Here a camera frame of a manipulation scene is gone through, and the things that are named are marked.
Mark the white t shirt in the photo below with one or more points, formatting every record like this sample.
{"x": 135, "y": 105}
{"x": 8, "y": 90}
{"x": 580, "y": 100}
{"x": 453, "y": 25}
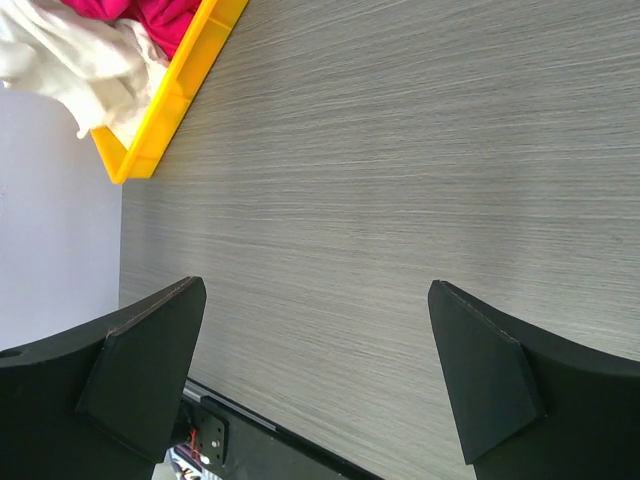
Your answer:
{"x": 105, "y": 74}

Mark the yellow plastic bin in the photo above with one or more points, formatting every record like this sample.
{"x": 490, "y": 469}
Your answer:
{"x": 203, "y": 41}

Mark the magenta t shirt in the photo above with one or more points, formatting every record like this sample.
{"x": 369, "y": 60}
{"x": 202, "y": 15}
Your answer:
{"x": 166, "y": 21}

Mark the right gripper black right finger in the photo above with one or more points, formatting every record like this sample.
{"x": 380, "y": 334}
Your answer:
{"x": 529, "y": 404}

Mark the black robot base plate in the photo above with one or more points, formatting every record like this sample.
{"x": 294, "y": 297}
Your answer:
{"x": 218, "y": 438}

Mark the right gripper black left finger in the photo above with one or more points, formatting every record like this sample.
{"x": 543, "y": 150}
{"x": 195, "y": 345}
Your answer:
{"x": 100, "y": 400}

